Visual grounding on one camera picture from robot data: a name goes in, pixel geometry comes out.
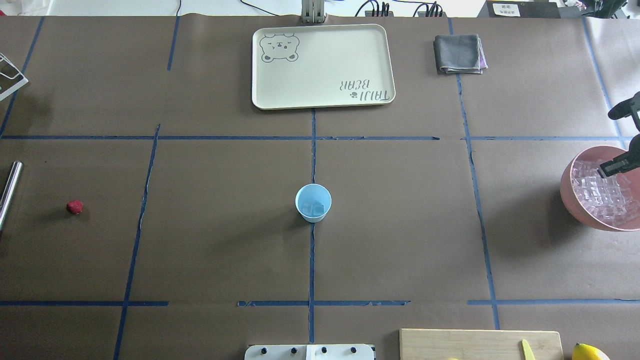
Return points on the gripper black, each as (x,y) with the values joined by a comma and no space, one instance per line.
(619,164)

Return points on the clear ice cubes pile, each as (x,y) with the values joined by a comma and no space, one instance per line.
(609,199)

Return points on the light blue plastic cup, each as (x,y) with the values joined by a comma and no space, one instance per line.
(313,202)

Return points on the white cup rack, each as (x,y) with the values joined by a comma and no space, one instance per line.
(11,78)

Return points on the pink bowl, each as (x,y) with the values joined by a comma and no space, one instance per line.
(570,199)

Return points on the yellow lemon lower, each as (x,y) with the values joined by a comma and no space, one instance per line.
(582,351)

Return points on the black box device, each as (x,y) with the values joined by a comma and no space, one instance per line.
(519,9)

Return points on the yellow plastic knife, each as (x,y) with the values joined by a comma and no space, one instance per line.
(527,351)

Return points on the wooden cutting board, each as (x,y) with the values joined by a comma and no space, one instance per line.
(474,344)

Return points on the cream bear tray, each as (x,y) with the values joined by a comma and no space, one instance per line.
(320,66)

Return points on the red strawberry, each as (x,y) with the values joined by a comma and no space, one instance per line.
(74,207)

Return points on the steel muddler black tip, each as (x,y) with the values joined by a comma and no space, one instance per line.
(9,190)

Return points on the aluminium frame post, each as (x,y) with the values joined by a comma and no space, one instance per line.
(313,11)

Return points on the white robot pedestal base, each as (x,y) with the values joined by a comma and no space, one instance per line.
(342,351)

